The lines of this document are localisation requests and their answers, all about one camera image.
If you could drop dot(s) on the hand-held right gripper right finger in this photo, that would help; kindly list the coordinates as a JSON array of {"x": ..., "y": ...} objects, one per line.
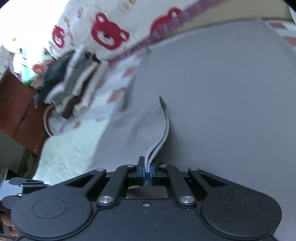
[{"x": 151, "y": 177}]

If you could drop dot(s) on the bear print quilt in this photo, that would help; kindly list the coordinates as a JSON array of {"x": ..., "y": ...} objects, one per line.
[{"x": 143, "y": 25}]

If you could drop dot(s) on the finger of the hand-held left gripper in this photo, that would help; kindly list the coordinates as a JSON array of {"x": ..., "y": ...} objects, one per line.
[
  {"x": 9, "y": 202},
  {"x": 27, "y": 183}
]

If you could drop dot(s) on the stack of folded clothes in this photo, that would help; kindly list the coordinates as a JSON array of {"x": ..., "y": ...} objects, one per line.
[{"x": 69, "y": 81}]

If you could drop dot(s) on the grey shirt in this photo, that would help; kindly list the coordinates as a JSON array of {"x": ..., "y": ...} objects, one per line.
[{"x": 219, "y": 92}]

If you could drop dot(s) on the light green blanket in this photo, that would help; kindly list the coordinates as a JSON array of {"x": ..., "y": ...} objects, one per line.
[{"x": 69, "y": 157}]

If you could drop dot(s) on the plush rabbit toy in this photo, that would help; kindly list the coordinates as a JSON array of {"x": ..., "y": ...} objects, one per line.
[{"x": 40, "y": 67}]

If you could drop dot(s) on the beige mattress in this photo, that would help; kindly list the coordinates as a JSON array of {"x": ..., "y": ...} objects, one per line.
[{"x": 242, "y": 11}]

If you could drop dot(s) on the person's left hand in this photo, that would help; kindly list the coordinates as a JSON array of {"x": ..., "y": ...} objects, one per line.
[{"x": 8, "y": 223}]

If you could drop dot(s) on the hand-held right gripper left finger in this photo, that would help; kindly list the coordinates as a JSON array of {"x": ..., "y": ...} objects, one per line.
[{"x": 143, "y": 177}]

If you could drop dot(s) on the wooden dresser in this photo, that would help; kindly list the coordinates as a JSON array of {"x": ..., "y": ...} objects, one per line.
[{"x": 20, "y": 109}]

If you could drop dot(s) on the green plastic bag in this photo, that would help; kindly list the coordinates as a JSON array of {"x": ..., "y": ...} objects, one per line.
[{"x": 27, "y": 80}]

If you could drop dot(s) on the geometric patterned cloth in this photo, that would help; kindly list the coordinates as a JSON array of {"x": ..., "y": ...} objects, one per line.
[{"x": 5, "y": 62}]

